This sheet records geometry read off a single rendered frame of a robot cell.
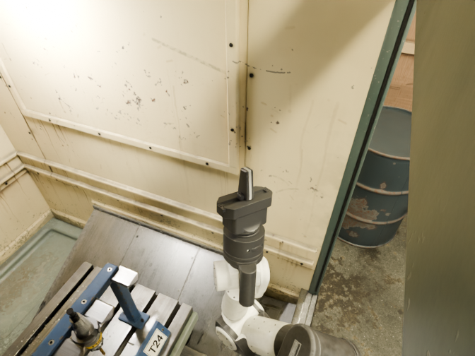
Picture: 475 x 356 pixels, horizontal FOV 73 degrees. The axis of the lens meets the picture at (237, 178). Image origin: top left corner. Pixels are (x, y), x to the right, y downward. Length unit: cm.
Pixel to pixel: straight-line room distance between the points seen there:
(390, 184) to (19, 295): 211
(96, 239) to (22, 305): 46
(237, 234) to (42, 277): 143
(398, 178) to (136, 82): 164
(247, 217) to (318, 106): 35
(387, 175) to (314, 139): 131
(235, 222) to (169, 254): 91
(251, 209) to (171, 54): 49
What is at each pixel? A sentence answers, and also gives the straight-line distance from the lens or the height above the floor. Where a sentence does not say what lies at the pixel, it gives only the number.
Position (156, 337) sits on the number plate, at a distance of 121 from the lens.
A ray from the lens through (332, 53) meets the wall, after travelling 78.
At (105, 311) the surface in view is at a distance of 98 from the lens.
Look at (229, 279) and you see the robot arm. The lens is 73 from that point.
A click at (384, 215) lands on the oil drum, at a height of 37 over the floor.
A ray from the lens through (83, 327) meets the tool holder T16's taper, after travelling 93.
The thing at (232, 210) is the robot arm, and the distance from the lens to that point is 60.
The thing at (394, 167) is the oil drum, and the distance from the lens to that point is 212.
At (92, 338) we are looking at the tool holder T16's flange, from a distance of 95.
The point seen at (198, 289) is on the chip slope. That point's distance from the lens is 145.
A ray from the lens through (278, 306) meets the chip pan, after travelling 156.
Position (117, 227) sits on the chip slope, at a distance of 166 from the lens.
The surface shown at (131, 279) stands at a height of 122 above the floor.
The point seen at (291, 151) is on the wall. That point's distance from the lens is 93.
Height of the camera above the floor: 205
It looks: 43 degrees down
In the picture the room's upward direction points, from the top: straight up
